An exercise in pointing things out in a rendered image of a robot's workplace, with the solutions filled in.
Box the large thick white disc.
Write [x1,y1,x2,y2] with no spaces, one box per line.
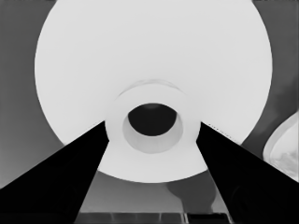
[34,0,274,184]

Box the white round carrier with pins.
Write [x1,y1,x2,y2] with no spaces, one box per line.
[262,109,299,183]

